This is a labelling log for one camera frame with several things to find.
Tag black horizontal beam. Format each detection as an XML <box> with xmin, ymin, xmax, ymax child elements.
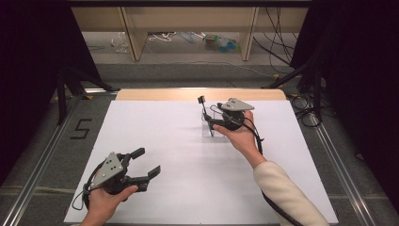
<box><xmin>67</xmin><ymin>0</ymin><xmax>313</xmax><ymax>8</ymax></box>

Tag person's left hand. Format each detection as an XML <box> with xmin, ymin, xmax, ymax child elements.
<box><xmin>84</xmin><ymin>186</ymin><xmax>139</xmax><ymax>222</ymax></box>

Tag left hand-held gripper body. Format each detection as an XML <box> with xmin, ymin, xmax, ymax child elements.
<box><xmin>90</xmin><ymin>152</ymin><xmax>139</xmax><ymax>195</ymax></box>

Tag left hand-held gripper cable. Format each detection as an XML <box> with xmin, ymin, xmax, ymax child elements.
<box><xmin>72</xmin><ymin>168</ymin><xmax>102</xmax><ymax>211</ymax></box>

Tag white coiled cord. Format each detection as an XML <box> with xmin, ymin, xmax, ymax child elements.
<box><xmin>148</xmin><ymin>31</ymin><xmax>177</xmax><ymax>42</ymax></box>

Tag person's right hand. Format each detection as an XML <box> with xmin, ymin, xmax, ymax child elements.
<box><xmin>212</xmin><ymin>110</ymin><xmax>268</xmax><ymax>168</ymax></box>

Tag black metal stand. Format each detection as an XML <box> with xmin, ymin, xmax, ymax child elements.
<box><xmin>56</xmin><ymin>65</ymin><xmax>120</xmax><ymax>126</ymax></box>
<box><xmin>262</xmin><ymin>60</ymin><xmax>324</xmax><ymax>121</ymax></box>

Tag white table sheet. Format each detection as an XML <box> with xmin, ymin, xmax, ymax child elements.
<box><xmin>63</xmin><ymin>99</ymin><xmax>340</xmax><ymax>225</ymax></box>

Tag dark curtain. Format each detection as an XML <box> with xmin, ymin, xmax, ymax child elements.
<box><xmin>290</xmin><ymin>0</ymin><xmax>399</xmax><ymax>215</ymax></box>
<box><xmin>0</xmin><ymin>0</ymin><xmax>102</xmax><ymax>186</ymax></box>

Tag light wooden desk frame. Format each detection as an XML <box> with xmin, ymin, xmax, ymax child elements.
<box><xmin>71</xmin><ymin>6</ymin><xmax>310</xmax><ymax>62</ymax></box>

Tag clear plastic wrapper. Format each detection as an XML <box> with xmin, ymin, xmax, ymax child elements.
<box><xmin>110</xmin><ymin>31</ymin><xmax>130</xmax><ymax>54</ymax></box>

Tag clear plastic organizer box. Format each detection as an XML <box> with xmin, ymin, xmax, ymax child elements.
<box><xmin>200</xmin><ymin>106</ymin><xmax>233</xmax><ymax>139</ymax></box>

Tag aluminium floor rail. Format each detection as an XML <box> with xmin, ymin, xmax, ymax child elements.
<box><xmin>0</xmin><ymin>89</ymin><xmax>119</xmax><ymax>226</ymax></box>
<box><xmin>309</xmin><ymin>112</ymin><xmax>377</xmax><ymax>226</ymax></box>

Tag coiled black floor cables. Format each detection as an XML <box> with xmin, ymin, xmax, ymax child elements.
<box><xmin>288</xmin><ymin>93</ymin><xmax>324</xmax><ymax>128</ymax></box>

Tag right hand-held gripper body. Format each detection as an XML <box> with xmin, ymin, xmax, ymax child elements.
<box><xmin>216</xmin><ymin>97</ymin><xmax>256</xmax><ymax>132</ymax></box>

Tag colourful plastic bag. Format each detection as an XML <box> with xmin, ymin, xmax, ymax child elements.
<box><xmin>203</xmin><ymin>33</ymin><xmax>241</xmax><ymax>54</ymax></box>

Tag bundle of black hanging cables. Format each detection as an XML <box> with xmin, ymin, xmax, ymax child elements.
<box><xmin>252</xmin><ymin>7</ymin><xmax>310</xmax><ymax>74</ymax></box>

